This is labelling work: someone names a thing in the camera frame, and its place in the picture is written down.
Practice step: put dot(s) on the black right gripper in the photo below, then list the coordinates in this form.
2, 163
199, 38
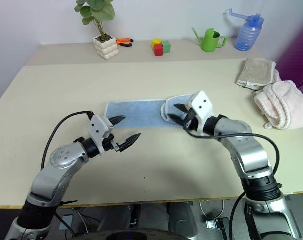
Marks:
191, 121

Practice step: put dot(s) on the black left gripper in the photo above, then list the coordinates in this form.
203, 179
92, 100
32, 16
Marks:
109, 143

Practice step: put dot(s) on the blue towel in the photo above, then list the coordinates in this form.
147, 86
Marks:
139, 112

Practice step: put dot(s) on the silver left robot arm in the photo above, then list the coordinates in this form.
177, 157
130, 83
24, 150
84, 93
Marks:
64, 157

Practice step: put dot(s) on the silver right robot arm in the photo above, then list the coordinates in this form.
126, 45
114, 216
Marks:
249, 152

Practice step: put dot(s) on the folded beige towel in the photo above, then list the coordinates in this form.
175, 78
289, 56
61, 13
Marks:
257, 72

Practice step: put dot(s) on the crumpled pink towel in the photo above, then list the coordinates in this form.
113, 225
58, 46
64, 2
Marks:
284, 105

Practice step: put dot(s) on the red cube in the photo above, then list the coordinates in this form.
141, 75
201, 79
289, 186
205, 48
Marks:
159, 50

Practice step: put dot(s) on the green cube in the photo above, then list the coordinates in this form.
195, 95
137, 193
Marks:
167, 47

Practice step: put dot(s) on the yellow cube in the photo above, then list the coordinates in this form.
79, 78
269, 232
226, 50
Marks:
156, 42

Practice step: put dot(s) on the green watering can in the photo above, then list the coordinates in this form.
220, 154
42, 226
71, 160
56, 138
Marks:
210, 41

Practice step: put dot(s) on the white bubble plant pot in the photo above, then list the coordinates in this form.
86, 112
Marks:
106, 48

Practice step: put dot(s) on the blue plastic spray bottle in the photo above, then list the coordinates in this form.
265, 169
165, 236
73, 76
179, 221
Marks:
249, 35

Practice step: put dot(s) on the grey rounded leg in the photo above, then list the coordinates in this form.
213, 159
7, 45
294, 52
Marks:
182, 220

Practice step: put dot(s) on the green leafy plant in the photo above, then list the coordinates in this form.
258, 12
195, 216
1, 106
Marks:
96, 11

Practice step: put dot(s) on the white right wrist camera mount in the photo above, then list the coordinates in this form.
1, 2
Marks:
201, 105

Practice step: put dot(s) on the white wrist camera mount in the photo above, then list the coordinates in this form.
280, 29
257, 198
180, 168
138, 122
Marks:
201, 105
97, 126

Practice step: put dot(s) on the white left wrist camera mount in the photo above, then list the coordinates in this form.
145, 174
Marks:
97, 126

